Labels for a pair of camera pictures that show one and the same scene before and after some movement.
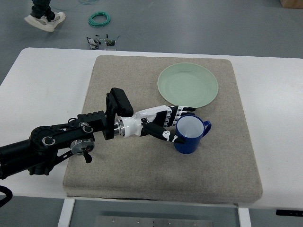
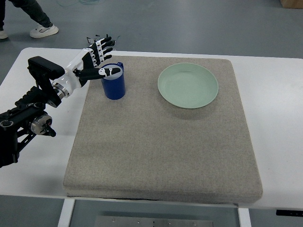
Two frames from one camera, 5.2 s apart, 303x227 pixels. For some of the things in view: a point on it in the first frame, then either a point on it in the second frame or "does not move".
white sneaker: x=43 y=23 to x=41 y=31
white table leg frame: x=68 y=205 does not move
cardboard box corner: x=292 y=4 does not move
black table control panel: x=289 y=213 does not move
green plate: x=187 y=84 does not move
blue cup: x=191 y=128 to x=114 y=83
